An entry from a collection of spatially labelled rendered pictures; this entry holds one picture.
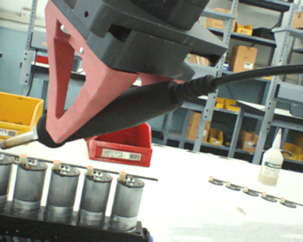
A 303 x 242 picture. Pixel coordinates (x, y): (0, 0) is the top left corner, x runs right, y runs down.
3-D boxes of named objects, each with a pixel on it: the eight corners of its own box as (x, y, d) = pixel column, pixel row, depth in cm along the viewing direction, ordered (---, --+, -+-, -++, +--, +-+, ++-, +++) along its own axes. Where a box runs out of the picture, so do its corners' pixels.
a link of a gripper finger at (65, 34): (-2, 99, 23) (61, -41, 19) (86, 105, 28) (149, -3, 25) (45, 180, 20) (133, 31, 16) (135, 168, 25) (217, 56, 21)
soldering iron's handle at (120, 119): (37, 149, 24) (204, 107, 16) (33, 112, 24) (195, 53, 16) (67, 148, 26) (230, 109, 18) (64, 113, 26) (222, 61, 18)
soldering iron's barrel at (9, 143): (-6, 155, 28) (42, 142, 24) (-7, 135, 29) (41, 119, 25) (11, 154, 29) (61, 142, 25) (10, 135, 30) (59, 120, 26)
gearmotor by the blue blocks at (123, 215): (134, 243, 32) (146, 186, 31) (105, 238, 31) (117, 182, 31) (133, 230, 34) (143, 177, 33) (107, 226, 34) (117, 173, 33)
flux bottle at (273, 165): (266, 185, 63) (281, 130, 62) (253, 178, 66) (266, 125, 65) (280, 186, 65) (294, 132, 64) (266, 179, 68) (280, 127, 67)
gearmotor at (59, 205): (68, 233, 31) (79, 176, 30) (39, 229, 31) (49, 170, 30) (72, 220, 33) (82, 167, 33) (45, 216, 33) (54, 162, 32)
